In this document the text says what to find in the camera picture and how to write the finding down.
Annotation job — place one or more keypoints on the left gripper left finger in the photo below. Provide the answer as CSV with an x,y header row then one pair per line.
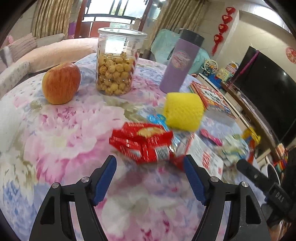
x,y
54,222

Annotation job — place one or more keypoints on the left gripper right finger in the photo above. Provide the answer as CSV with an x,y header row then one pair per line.
x,y
245,221

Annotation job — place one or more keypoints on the white red milk carton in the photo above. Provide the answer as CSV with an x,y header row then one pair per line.
x,y
203,155

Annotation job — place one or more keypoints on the red snack packet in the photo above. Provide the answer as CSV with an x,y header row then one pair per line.
x,y
143,142

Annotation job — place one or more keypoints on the yellow foam fruit net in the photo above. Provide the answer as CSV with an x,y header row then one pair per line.
x,y
183,111

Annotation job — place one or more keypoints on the light blue candy wrapper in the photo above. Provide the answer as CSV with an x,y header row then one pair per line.
x,y
158,119

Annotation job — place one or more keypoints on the white black trash bin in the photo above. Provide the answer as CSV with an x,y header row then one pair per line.
x,y
269,171

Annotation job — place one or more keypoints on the yellow crumpled snack bag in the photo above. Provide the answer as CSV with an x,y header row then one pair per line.
x,y
251,137

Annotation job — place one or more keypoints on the pink candy wrapper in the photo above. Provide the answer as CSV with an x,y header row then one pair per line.
x,y
207,135

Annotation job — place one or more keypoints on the black television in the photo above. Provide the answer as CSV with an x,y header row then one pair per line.
x,y
271,90

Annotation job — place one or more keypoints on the red apple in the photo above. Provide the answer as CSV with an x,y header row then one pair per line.
x,y
60,83

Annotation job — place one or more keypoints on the toy ferris wheel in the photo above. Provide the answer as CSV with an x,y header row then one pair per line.
x,y
210,67

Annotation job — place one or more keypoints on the pink sofa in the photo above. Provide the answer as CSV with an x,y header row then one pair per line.
x,y
50,52

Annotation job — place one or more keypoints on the striped sofa cushion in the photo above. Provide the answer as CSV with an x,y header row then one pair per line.
x,y
22,46

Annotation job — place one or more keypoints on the purple tumbler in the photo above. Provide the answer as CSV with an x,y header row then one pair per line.
x,y
181,60

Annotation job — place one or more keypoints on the clear popcorn jar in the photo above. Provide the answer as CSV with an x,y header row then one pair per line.
x,y
117,55

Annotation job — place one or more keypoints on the red hanging decoration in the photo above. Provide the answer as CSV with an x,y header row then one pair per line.
x,y
223,28

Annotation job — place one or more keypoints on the teal covered furniture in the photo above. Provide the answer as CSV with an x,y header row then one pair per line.
x,y
164,44

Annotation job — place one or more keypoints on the beige curtain left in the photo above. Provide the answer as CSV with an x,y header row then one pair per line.
x,y
51,17

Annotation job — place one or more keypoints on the beige curtain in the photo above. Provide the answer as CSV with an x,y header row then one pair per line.
x,y
179,14
51,17

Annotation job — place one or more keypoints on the beige curtain right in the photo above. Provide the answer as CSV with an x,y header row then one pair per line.
x,y
179,14

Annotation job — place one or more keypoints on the rainbow stacking ring toy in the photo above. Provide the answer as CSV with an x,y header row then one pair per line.
x,y
281,165

